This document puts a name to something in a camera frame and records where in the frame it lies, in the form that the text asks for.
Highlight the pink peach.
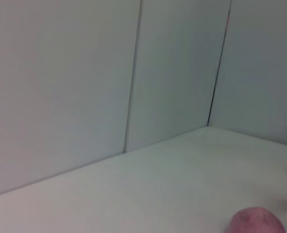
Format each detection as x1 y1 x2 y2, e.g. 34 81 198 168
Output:
230 206 286 233

